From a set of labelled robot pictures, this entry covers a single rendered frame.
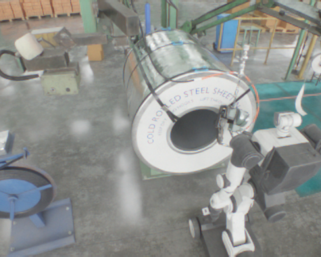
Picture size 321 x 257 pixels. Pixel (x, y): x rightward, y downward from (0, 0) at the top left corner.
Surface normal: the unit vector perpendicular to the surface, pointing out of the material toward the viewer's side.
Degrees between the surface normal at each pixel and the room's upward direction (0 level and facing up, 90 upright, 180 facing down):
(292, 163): 0
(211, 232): 0
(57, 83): 89
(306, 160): 0
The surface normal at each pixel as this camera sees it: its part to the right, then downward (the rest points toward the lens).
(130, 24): 0.42, 0.61
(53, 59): 0.19, 0.62
